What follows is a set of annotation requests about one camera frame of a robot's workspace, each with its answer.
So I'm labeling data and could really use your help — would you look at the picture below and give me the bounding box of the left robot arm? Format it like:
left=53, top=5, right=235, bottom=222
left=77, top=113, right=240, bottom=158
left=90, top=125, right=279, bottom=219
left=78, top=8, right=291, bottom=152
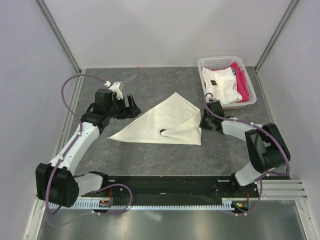
left=35, top=88, right=142, bottom=208

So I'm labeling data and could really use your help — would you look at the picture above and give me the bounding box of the pink cloth in basket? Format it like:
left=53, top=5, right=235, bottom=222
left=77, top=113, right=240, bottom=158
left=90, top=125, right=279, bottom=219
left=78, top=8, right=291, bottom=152
left=212, top=61, right=252, bottom=103

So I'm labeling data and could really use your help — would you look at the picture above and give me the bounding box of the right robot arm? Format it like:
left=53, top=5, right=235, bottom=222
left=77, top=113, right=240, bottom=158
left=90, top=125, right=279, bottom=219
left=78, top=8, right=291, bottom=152
left=199, top=99, right=291, bottom=197

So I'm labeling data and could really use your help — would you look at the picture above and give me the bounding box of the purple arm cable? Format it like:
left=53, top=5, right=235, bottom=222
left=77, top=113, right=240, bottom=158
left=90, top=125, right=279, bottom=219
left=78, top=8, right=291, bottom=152
left=204, top=92, right=292, bottom=217
left=44, top=73, right=133, bottom=227

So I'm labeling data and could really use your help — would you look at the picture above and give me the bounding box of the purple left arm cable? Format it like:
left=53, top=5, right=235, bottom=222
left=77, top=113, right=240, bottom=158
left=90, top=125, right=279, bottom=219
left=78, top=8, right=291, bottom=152
left=44, top=73, right=133, bottom=227

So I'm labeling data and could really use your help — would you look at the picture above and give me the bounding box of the white plastic basket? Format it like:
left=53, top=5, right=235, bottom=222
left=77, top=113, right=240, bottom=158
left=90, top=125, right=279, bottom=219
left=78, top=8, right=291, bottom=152
left=197, top=56, right=257, bottom=110

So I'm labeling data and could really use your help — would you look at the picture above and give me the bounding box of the right aluminium frame post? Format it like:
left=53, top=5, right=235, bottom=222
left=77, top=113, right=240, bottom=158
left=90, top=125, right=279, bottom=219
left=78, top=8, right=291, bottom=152
left=254, top=0, right=300, bottom=73

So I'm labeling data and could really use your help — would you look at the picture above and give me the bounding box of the left aluminium frame post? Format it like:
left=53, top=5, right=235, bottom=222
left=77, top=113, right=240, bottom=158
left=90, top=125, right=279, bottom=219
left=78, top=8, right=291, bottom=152
left=35, top=0, right=82, bottom=73

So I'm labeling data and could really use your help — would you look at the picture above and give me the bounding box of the cream cloth napkin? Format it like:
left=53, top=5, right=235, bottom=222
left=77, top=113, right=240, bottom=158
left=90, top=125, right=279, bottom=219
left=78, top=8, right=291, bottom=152
left=109, top=92, right=202, bottom=146

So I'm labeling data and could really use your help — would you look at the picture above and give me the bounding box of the aluminium frame post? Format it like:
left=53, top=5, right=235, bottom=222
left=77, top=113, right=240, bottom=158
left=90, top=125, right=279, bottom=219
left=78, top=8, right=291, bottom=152
left=35, top=0, right=82, bottom=73
left=254, top=0, right=300, bottom=73

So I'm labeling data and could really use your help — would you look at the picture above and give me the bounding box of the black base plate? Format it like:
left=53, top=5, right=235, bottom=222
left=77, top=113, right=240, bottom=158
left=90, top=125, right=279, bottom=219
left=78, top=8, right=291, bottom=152
left=81, top=174, right=261, bottom=207

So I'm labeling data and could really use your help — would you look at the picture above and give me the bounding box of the white folded cloth in basket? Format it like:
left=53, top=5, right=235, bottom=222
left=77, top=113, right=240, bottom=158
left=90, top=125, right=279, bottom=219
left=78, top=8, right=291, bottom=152
left=202, top=67, right=243, bottom=105

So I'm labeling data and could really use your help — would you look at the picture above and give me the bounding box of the light blue cable duct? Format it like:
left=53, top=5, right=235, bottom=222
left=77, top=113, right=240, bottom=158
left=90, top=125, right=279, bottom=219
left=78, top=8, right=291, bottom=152
left=61, top=198, right=235, bottom=211

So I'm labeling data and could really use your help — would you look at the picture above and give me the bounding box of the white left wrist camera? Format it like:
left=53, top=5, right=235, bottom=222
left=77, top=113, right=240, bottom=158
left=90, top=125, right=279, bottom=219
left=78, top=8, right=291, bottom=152
left=104, top=81, right=124, bottom=100

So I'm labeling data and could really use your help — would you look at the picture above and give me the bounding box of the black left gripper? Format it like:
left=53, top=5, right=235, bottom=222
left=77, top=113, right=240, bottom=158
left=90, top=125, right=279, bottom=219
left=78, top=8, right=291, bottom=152
left=106, top=94, right=141, bottom=120

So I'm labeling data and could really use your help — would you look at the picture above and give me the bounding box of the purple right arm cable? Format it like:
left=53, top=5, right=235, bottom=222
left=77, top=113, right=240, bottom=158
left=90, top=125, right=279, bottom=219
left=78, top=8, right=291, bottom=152
left=204, top=92, right=292, bottom=217

